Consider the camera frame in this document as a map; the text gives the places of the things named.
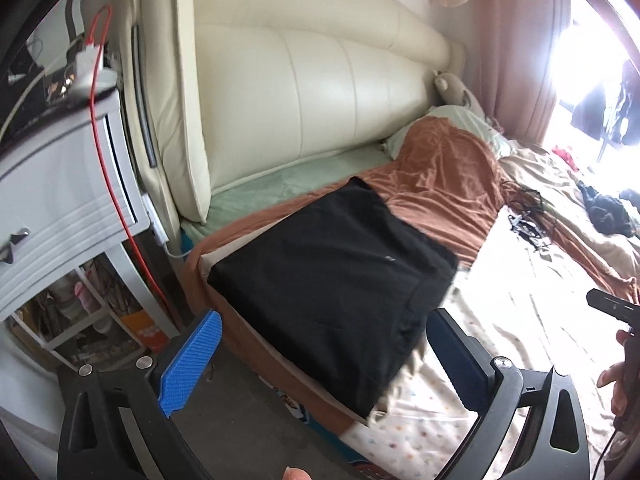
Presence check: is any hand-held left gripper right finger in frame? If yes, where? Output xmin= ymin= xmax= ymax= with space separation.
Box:
xmin=427 ymin=307 xmax=591 ymax=480

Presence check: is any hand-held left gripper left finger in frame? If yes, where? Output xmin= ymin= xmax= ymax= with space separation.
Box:
xmin=56 ymin=310 xmax=223 ymax=480

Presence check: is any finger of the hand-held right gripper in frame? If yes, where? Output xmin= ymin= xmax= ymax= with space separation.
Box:
xmin=586 ymin=287 xmax=640 ymax=333

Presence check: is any black button shirt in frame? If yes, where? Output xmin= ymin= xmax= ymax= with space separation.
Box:
xmin=206 ymin=176 xmax=460 ymax=420

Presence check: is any pile of dark clothes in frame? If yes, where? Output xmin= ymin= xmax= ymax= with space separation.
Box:
xmin=575 ymin=180 xmax=638 ymax=236

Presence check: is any person's right hand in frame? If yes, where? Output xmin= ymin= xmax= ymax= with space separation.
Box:
xmin=597 ymin=329 xmax=640 ymax=431

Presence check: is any orange box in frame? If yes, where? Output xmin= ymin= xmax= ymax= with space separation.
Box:
xmin=122 ymin=310 xmax=168 ymax=353

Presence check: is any bed with floral sheet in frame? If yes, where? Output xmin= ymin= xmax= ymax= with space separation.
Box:
xmin=345 ymin=230 xmax=640 ymax=480

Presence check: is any beige duvet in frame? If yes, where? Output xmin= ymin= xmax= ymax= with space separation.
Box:
xmin=500 ymin=142 xmax=640 ymax=281

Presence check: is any white charger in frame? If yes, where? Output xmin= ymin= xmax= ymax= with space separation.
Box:
xmin=142 ymin=192 xmax=173 ymax=248

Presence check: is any red cloth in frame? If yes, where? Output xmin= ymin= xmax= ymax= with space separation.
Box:
xmin=552 ymin=145 xmax=581 ymax=168

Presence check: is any orange blanket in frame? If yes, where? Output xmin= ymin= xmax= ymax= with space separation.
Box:
xmin=180 ymin=116 xmax=640 ymax=433

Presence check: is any dark hanging garment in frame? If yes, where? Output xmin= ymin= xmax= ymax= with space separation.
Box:
xmin=570 ymin=82 xmax=613 ymax=141
xmin=607 ymin=57 xmax=640 ymax=146

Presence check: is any light green mattress cover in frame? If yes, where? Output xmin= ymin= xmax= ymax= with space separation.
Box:
xmin=180 ymin=147 xmax=396 ymax=233

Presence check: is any white nightstand with drawer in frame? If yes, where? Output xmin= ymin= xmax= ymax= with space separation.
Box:
xmin=0 ymin=87 xmax=181 ymax=356

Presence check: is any light green pillow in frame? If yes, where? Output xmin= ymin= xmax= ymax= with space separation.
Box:
xmin=385 ymin=105 xmax=511 ymax=158

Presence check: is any beige plush toy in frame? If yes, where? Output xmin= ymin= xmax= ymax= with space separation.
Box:
xmin=434 ymin=72 xmax=486 ymax=116

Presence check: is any pink curtain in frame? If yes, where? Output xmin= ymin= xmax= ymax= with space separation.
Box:
xmin=467 ymin=0 xmax=573 ymax=143

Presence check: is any cream leather headboard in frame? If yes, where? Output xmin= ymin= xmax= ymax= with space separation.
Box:
xmin=112 ymin=0 xmax=466 ymax=226

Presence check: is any bundle of black cables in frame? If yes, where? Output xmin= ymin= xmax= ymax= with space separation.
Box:
xmin=502 ymin=180 xmax=556 ymax=253

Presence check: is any red cable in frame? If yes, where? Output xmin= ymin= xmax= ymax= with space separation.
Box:
xmin=82 ymin=5 xmax=173 ymax=321

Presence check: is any black cable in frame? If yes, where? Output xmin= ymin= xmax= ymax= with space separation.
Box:
xmin=590 ymin=425 xmax=626 ymax=480

